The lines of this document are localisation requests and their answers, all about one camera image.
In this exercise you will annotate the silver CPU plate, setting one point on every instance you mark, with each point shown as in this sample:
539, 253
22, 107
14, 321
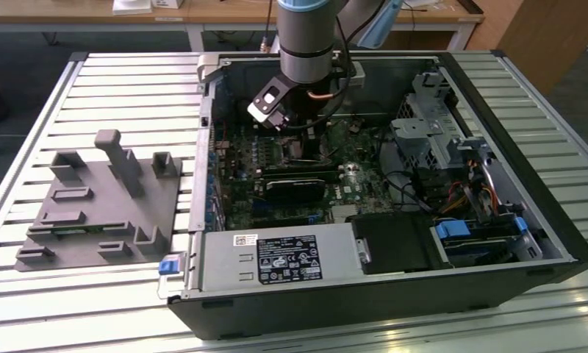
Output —
297, 149

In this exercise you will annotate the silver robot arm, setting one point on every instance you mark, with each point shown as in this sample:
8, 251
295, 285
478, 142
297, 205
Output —
306, 36

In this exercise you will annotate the CPU socket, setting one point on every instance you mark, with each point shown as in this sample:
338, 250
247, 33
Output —
285, 154

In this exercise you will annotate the black RAM stick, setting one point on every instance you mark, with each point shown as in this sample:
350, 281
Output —
299, 173

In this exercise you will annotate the green motherboard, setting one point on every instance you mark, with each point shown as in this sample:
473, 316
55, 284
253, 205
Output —
363, 173

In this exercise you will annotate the silver metal drive cage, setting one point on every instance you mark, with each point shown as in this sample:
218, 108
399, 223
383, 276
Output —
411, 132

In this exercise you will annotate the black graphics card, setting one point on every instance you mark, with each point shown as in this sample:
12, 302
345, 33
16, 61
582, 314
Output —
294, 189

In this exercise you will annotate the pale blue teach pendant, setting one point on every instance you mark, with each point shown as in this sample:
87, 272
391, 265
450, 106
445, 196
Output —
379, 29

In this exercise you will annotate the small silver heatsink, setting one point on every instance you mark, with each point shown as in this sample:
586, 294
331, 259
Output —
346, 212

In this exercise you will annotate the black plastic shroud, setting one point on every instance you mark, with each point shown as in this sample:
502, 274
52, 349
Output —
397, 242

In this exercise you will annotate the white box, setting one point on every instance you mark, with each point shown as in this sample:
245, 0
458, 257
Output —
167, 3
132, 7

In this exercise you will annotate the hard disk in blue carrier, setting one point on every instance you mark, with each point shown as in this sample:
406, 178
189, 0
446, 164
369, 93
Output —
454, 229

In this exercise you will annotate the silver power supply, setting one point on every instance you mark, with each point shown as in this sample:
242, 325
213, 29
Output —
226, 257

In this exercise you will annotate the grey parts rack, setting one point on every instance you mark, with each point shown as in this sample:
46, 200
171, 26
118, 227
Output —
103, 206

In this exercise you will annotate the blue case latch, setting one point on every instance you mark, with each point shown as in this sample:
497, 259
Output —
171, 266

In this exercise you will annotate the wooden cabinet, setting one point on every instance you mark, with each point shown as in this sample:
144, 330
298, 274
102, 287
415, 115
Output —
545, 36

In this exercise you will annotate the small blue clip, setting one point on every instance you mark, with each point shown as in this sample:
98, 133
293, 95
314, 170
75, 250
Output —
521, 225

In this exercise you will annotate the black PC case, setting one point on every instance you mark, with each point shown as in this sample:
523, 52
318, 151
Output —
323, 312

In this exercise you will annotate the wooden desk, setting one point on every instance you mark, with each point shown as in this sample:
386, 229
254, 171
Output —
79, 16

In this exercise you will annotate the green RAM stick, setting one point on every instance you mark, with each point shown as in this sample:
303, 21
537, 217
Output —
94, 230

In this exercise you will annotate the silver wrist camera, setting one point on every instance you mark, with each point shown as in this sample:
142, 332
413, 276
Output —
270, 101

